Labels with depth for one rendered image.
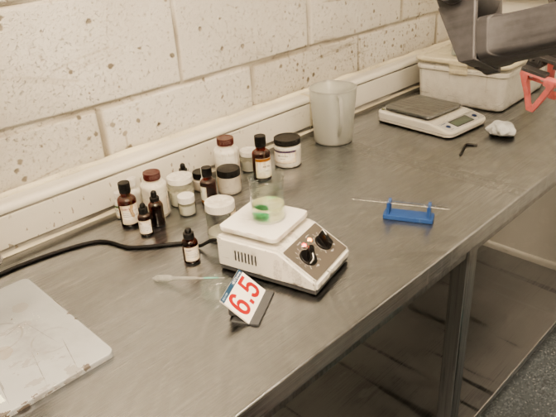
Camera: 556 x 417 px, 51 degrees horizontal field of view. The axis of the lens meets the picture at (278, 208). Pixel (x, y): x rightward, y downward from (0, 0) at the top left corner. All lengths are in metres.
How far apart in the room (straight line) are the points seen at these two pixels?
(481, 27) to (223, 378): 0.57
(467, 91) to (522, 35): 1.12
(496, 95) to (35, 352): 1.43
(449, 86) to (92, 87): 1.10
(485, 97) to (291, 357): 1.22
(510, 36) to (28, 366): 0.79
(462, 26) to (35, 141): 0.83
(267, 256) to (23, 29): 0.62
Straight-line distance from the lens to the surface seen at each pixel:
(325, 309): 0.95
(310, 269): 0.97
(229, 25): 1.49
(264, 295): 0.98
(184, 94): 1.42
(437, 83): 1.94
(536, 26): 0.79
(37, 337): 0.98
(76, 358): 0.92
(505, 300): 2.19
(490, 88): 1.87
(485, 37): 0.81
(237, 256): 1.02
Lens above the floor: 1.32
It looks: 27 degrees down
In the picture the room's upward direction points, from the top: 3 degrees counter-clockwise
